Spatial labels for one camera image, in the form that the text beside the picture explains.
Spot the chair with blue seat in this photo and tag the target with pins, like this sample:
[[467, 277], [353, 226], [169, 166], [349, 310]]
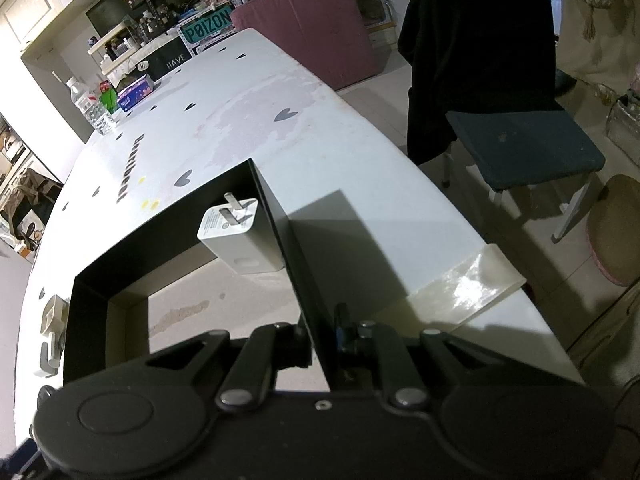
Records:
[[525, 145]]

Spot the green red snack packet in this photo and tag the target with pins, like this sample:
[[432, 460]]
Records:
[[107, 97]]

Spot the teal printed box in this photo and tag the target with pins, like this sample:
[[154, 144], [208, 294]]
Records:
[[207, 25]]

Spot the pink cushioned chair back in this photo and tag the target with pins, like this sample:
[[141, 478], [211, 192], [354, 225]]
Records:
[[310, 25]]

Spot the round woven cushion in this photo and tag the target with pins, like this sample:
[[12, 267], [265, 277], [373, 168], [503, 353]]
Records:
[[617, 230]]

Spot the brown jacket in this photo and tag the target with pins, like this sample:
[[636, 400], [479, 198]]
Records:
[[27, 200]]

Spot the white shelf rack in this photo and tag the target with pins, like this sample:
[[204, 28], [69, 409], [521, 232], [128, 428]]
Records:
[[125, 42]]

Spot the black cloth on chair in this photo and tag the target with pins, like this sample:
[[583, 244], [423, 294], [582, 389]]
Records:
[[475, 40]]

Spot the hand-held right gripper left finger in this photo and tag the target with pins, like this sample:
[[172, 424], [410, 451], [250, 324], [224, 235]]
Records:
[[295, 345]]

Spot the small white charger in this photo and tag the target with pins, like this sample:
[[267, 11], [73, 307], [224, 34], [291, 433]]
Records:
[[54, 316]]

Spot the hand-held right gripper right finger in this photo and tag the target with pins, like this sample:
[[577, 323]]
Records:
[[342, 337]]

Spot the clear glass container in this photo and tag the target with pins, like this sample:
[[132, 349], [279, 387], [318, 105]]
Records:
[[624, 122]]

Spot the clear water bottle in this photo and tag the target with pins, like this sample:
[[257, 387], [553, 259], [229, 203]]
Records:
[[92, 107]]

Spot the black cardboard box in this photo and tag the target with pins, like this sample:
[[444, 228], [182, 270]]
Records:
[[300, 260]]

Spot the black printed storage box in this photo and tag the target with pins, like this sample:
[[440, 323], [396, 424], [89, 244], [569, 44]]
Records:
[[167, 60]]

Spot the purple tissue box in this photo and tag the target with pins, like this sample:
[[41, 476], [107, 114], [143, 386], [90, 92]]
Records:
[[135, 94]]

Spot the large white charger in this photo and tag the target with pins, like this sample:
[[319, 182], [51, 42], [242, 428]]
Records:
[[240, 240]]

